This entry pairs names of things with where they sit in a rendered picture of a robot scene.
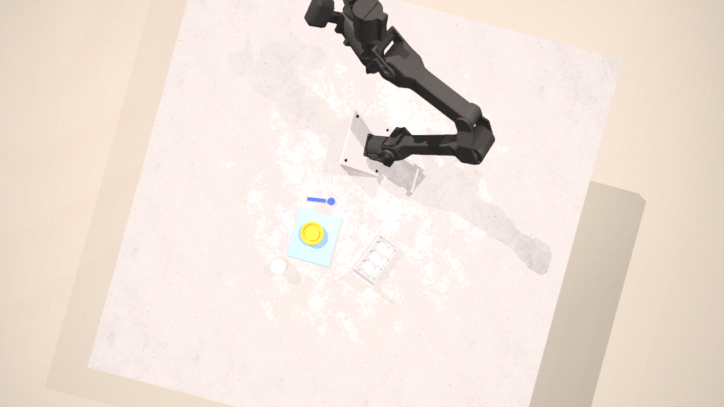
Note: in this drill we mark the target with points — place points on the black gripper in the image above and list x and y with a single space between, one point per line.
320 12

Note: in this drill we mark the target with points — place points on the yellow plate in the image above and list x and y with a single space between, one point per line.
312 233

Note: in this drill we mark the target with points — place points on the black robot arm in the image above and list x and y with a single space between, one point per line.
404 68

